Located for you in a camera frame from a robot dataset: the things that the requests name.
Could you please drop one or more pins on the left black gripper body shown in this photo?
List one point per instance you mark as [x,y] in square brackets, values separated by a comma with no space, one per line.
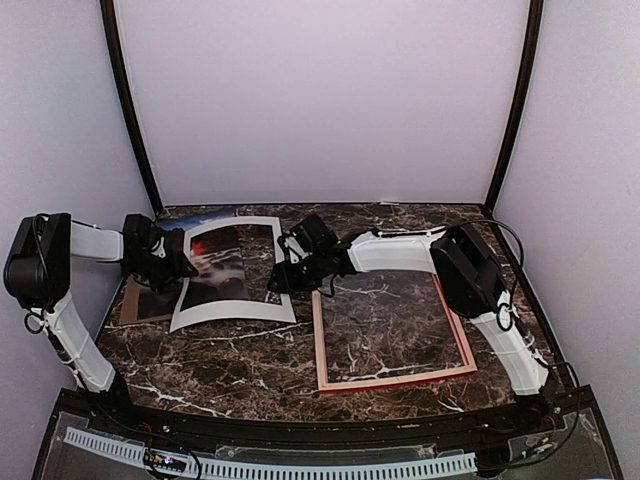
[158,271]

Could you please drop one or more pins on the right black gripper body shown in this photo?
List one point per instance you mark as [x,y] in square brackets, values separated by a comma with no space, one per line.
[308,278]

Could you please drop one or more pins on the white photo mat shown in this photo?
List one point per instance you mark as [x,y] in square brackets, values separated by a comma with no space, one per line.
[232,309]

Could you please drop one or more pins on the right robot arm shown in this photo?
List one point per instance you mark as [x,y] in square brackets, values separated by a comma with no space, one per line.
[469,275]

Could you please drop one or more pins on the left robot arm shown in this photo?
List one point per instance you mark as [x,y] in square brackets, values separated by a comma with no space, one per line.
[37,274]

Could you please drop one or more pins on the landscape photo print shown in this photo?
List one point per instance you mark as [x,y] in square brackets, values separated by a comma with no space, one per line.
[217,256]

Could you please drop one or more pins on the brown cardboard backing board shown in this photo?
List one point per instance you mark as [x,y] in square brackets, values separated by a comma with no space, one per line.
[130,305]

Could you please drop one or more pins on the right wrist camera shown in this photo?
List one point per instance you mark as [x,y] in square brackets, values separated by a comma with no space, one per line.
[313,235]

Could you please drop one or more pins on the black front rail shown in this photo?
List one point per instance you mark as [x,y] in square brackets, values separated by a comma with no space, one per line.
[485,430]

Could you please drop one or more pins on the white slotted cable duct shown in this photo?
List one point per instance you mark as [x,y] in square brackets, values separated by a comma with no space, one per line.
[266,465]

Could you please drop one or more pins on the left black corner post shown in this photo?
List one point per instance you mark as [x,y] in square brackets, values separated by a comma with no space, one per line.
[125,96]

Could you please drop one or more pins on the black corner post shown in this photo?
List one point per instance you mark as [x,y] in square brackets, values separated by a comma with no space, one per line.
[125,96]
[525,70]

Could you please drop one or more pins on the right black corner post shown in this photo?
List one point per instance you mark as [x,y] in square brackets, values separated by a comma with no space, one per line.
[525,70]

